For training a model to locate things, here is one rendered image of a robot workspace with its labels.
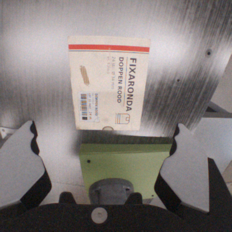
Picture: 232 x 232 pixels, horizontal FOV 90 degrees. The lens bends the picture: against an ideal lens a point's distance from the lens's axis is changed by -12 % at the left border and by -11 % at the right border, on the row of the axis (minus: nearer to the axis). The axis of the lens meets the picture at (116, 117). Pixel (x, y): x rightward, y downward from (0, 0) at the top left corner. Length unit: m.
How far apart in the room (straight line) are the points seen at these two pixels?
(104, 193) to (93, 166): 0.09
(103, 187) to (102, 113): 0.25
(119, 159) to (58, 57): 0.28
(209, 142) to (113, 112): 0.34
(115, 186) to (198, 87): 0.34
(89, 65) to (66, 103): 0.14
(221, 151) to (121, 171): 0.35
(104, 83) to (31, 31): 0.19
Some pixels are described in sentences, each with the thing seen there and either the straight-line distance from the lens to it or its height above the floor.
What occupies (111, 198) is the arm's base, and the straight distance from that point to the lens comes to 0.41.
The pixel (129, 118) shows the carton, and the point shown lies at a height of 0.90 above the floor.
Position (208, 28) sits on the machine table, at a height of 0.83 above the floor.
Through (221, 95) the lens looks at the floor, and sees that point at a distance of 1.61.
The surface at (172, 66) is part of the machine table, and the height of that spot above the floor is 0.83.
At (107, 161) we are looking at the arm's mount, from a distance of 0.36.
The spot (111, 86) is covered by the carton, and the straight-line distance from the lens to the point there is 0.22.
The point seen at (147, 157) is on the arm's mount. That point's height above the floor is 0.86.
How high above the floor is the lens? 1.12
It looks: 62 degrees down
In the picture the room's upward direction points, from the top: 176 degrees clockwise
